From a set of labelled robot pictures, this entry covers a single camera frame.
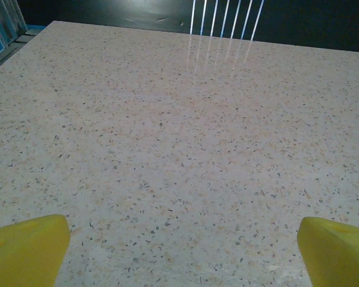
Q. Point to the aluminium side rail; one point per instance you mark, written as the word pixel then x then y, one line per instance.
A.
pixel 9 49

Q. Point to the aluminium frame post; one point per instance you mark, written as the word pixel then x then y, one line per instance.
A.
pixel 9 18

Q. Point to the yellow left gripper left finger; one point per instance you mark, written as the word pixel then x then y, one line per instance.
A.
pixel 24 254

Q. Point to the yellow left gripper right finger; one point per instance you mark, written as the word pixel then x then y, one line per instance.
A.
pixel 338 257

